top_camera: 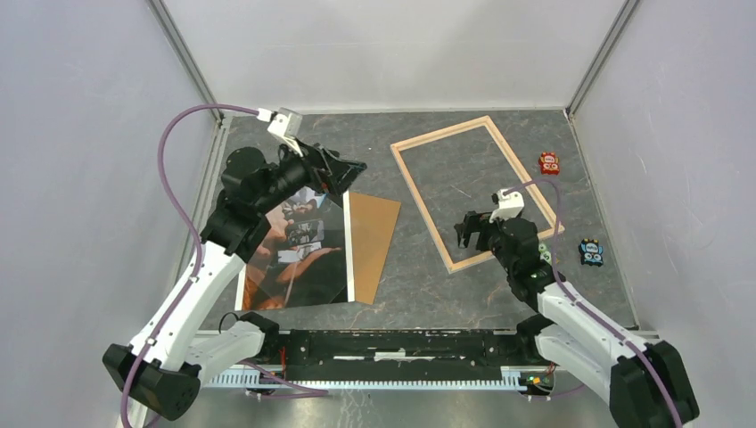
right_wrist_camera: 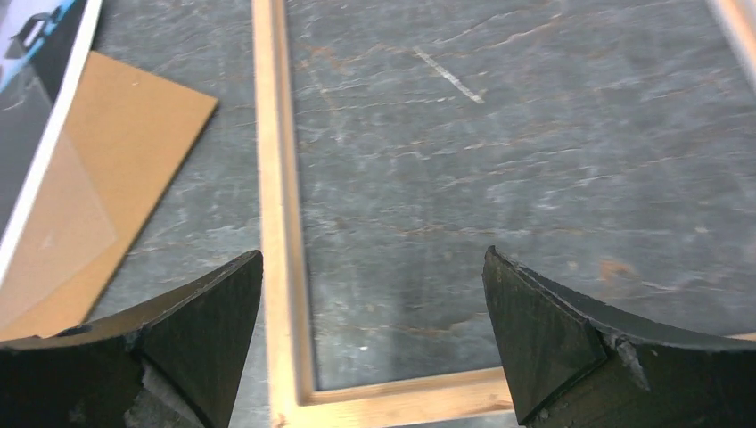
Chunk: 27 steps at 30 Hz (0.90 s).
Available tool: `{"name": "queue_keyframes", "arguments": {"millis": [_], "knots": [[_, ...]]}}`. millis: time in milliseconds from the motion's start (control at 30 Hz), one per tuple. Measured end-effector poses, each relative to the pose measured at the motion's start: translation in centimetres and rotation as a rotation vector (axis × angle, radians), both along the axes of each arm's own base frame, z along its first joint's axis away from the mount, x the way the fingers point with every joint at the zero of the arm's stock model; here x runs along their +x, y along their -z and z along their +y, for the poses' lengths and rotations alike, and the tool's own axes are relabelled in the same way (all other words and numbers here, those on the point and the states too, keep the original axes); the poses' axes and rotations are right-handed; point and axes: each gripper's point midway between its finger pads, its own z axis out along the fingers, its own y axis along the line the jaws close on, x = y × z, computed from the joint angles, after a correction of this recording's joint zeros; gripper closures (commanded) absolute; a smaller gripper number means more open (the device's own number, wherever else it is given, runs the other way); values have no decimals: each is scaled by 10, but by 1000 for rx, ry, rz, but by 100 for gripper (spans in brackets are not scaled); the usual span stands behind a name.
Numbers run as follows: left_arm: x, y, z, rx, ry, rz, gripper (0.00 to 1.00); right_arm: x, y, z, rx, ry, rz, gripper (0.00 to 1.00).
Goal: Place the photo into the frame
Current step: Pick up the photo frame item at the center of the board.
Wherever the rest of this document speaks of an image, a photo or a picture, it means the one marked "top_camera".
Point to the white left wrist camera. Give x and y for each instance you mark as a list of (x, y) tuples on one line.
[(284, 126)]

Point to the printed photo with white border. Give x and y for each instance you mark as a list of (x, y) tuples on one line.
[(295, 254)]

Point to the brown cardboard backing board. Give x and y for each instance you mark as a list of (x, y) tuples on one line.
[(372, 221)]

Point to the blue black monster toy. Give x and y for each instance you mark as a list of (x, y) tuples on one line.
[(591, 253)]

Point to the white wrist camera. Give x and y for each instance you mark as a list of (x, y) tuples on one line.
[(510, 204), (284, 126)]

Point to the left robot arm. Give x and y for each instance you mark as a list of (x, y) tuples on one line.
[(160, 368)]

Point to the light wooden picture frame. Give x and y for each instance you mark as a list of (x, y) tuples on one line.
[(456, 169)]

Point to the red monster toy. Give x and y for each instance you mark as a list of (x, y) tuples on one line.
[(549, 163)]

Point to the aluminium corner post left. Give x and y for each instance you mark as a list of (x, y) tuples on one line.
[(171, 31)]

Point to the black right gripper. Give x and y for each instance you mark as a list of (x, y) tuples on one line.
[(475, 220)]

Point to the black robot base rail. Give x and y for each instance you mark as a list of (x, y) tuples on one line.
[(394, 360)]

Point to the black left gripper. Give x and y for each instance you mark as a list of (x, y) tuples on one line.
[(324, 169)]

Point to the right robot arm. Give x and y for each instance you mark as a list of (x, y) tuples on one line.
[(643, 383)]

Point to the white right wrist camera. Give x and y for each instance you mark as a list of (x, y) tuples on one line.
[(510, 204)]

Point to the aluminium corner post right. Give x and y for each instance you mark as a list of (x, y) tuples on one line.
[(602, 55)]

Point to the aluminium corner post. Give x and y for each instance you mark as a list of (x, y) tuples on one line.
[(602, 55), (171, 31)]

